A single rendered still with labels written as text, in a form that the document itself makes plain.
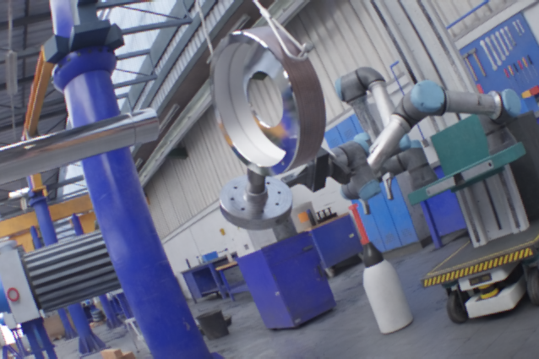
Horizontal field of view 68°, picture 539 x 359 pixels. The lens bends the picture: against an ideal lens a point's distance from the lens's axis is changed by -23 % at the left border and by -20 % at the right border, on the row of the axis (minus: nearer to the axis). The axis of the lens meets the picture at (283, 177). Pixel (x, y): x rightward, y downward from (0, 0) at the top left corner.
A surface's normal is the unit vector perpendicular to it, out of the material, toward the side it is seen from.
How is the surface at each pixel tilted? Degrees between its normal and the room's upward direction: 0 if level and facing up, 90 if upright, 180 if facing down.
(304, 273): 90
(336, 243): 90
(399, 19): 90
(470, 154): 90
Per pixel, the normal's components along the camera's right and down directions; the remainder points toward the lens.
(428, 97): 0.04, -0.18
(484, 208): -0.74, 0.22
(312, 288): 0.48, -0.30
